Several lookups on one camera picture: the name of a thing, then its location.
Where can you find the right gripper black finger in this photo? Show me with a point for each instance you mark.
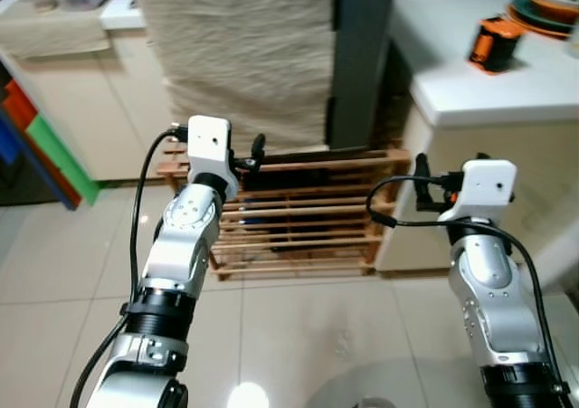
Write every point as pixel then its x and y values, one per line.
pixel 422 175

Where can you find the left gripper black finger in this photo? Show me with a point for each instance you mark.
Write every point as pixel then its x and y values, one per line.
pixel 260 147

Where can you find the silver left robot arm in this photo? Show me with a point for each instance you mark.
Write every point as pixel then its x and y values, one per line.
pixel 185 236

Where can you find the dark grey fridge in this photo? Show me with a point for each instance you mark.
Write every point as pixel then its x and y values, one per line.
pixel 362 55

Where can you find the white kitchen counter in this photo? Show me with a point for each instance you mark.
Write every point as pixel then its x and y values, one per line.
pixel 488 155

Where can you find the wooden slatted rack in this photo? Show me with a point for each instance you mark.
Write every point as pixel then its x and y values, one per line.
pixel 308 218

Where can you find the beige hanging cloth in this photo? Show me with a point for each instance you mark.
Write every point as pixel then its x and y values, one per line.
pixel 235 55

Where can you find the orange and black canister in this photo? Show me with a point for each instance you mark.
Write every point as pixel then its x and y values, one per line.
pixel 493 46

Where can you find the green plastic bin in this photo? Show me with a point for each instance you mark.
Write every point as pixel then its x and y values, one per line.
pixel 63 159

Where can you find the stack of coloured plates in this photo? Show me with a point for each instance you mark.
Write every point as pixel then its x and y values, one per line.
pixel 547 5

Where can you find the beige worktop mat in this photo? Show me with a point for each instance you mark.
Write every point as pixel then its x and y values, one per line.
pixel 54 33

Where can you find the orange plastic bin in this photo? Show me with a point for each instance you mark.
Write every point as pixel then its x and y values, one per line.
pixel 20 109

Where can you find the blue plastic bin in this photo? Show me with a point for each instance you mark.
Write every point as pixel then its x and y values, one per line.
pixel 9 146

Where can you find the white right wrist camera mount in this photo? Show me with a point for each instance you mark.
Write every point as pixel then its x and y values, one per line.
pixel 484 186

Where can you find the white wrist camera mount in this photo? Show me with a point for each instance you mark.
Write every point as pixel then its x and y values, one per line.
pixel 210 146
pixel 484 186

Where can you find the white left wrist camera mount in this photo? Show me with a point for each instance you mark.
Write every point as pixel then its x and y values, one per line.
pixel 210 146

